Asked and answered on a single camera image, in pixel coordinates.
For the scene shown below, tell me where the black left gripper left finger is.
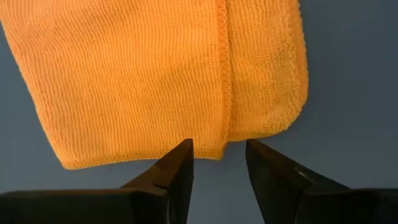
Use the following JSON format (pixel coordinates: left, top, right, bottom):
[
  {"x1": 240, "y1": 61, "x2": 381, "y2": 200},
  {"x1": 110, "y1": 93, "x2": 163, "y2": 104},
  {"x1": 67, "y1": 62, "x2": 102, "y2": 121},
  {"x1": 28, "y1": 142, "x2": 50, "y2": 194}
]
[{"x1": 0, "y1": 138, "x2": 195, "y2": 224}]

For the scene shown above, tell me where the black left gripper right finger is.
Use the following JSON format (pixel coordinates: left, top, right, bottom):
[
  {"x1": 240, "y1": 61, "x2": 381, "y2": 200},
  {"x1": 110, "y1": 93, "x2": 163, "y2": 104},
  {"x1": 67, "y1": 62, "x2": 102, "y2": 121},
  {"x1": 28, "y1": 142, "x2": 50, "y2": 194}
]
[{"x1": 245, "y1": 139, "x2": 398, "y2": 224}]

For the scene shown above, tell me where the orange microfibre towel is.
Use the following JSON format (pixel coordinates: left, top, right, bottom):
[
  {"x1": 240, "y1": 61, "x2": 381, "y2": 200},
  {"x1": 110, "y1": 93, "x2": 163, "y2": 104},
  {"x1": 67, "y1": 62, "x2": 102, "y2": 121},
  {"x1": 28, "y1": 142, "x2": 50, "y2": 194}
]
[{"x1": 0, "y1": 0, "x2": 310, "y2": 170}]

